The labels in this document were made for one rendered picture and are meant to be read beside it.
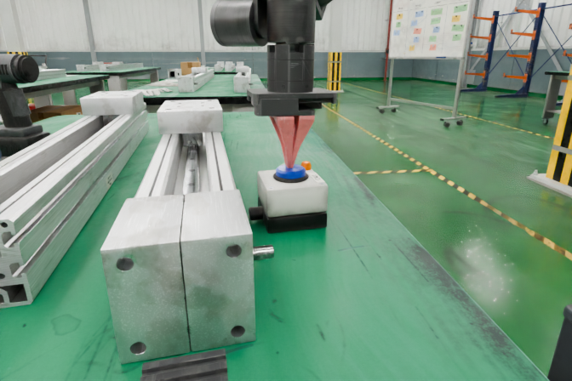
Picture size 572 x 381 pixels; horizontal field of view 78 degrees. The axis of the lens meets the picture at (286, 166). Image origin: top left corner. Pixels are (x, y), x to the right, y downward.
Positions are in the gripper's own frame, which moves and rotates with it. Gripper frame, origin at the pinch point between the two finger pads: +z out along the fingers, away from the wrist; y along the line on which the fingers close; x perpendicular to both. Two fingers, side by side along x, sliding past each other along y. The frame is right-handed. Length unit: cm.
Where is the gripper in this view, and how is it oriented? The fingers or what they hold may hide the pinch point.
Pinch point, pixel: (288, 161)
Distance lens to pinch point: 46.7
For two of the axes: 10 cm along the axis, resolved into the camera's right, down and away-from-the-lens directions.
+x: 2.3, 2.9, -9.3
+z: -0.1, 9.5, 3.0
